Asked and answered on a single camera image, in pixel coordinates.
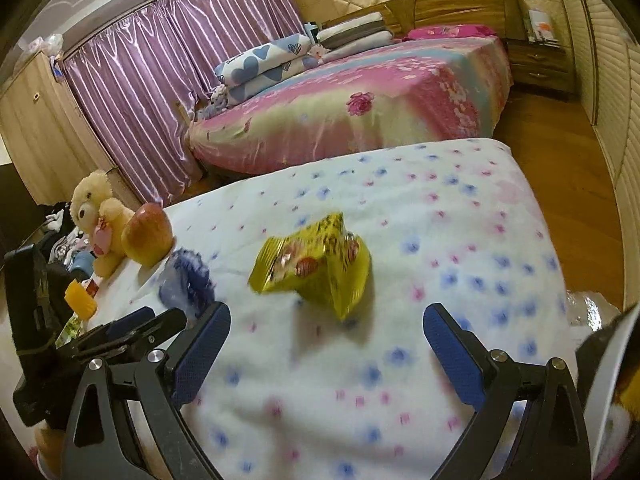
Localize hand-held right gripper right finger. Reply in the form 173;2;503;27
422;302;593;480

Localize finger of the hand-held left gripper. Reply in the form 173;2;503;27
80;306;157;348
107;308;188;368

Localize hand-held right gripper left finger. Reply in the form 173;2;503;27
60;301;232;480

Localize blue cloth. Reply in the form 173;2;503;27
159;247;216;318

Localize yellow snack packet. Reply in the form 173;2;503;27
248;212;372;322

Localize black trash bin white rim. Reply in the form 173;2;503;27
575;302;640;480

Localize orange block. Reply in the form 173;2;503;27
66;280;97;318

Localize pile of clothes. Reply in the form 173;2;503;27
37;200;96;281

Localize red yellow apple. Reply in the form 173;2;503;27
121;202;173;266

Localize cream teddy bear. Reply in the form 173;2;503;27
69;170;136;278

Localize white dotted floral blanket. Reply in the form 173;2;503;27
30;138;601;480

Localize silver foil sheet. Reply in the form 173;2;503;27
565;289;623;333

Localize light wooden cabinet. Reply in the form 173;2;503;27
0;50;141;211

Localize small plush toy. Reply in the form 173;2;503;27
206;85;230;118

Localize purple satin curtain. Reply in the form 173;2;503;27
62;0;306;208

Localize bed with pink floral sheet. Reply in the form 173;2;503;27
187;35;515;178

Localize heart pattern pillows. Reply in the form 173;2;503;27
214;32;321;106

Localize wooden nightstand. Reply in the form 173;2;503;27
502;35;581;101

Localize cream louvred wardrobe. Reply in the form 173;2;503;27
570;0;640;311

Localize pink pillow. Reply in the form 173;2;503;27
402;24;498;42

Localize striped pillows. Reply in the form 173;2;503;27
315;11;396;63

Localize white box on nightstand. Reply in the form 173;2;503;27
527;7;556;43

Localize wooden headboard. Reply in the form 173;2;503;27
320;0;526;41

